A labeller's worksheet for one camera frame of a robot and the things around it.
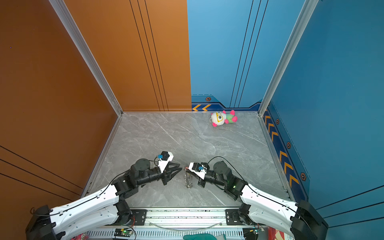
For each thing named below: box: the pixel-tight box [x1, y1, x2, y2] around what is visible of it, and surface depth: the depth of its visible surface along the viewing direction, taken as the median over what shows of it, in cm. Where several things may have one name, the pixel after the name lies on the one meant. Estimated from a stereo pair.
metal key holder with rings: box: [183, 166, 193, 189], surface depth 72 cm
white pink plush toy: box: [209, 110, 238, 127], surface depth 111 cm
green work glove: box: [183, 233, 218, 240], surface depth 69 cm
